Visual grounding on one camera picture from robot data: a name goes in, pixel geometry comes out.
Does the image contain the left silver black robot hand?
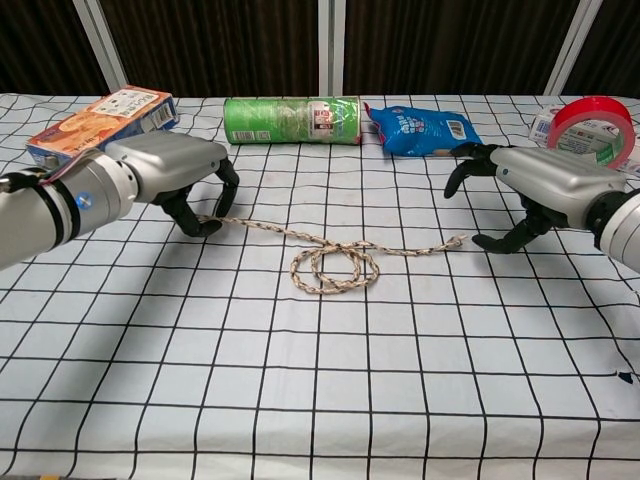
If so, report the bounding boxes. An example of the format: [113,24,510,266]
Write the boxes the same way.
[102,131,241,238]

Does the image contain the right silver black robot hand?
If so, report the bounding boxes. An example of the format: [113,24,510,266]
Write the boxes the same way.
[443,142,629,255]

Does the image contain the beige braided rope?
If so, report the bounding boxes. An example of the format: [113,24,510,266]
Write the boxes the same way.
[197,213,470,296]

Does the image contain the white medicine carton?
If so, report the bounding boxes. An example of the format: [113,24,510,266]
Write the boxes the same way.
[529,103,640,176]

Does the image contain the red adhesive tape roll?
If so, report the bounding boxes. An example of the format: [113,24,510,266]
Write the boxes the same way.
[547,96,637,171]

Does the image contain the orange and blue cracker box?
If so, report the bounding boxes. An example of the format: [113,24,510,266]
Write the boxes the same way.
[25,84,181,169]

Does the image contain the green cylindrical chip can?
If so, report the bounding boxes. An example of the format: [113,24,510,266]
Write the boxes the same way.
[222,94,363,147]

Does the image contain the blue snack bag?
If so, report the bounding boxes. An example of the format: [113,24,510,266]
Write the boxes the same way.
[363,102,485,159]

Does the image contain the white black-grid tablecloth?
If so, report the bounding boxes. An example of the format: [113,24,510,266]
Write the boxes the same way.
[0,91,640,480]

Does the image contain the white partition frame post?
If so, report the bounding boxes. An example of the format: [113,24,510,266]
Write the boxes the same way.
[71,0,132,94]
[544,0,617,96]
[317,0,345,96]

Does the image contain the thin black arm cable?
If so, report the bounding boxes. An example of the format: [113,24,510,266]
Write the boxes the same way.
[0,165,69,194]

